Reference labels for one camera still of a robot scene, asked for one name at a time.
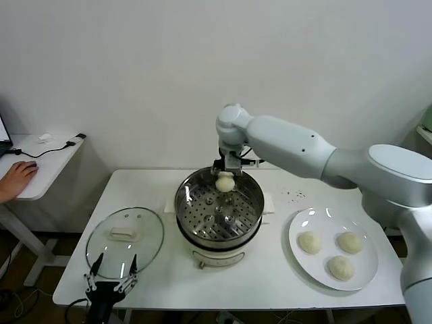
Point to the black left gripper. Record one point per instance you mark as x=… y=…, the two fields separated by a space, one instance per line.
x=104 y=293

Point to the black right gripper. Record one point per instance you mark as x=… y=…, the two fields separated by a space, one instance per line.
x=221 y=158

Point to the white steamed baozi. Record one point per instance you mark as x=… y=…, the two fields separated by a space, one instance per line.
x=341 y=268
x=351 y=242
x=310 y=242
x=224 y=185

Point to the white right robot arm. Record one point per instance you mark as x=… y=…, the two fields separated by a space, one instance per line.
x=287 y=141

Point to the perforated steel steamer basket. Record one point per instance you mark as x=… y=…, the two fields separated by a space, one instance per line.
x=219 y=222

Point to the person's bare hand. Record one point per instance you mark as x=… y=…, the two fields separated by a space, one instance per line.
x=15 y=180

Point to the scattered black crumbs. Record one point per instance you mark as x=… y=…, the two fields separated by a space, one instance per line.
x=298 y=193

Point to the white electric cooker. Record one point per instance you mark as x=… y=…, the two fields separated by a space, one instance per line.
x=216 y=254

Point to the white side table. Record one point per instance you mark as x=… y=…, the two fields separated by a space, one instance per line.
x=50 y=168

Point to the white oval plate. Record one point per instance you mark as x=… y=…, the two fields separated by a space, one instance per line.
x=314 y=266

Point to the dark computer mouse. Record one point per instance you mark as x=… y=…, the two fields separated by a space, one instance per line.
x=33 y=164

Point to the crumpled white tissue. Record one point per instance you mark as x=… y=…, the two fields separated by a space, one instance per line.
x=44 y=138

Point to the black laptop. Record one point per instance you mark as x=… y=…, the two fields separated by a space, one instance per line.
x=3 y=148

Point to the pale green object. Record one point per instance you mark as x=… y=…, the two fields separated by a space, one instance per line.
x=428 y=119

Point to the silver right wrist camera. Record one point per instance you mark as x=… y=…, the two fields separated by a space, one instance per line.
x=233 y=163

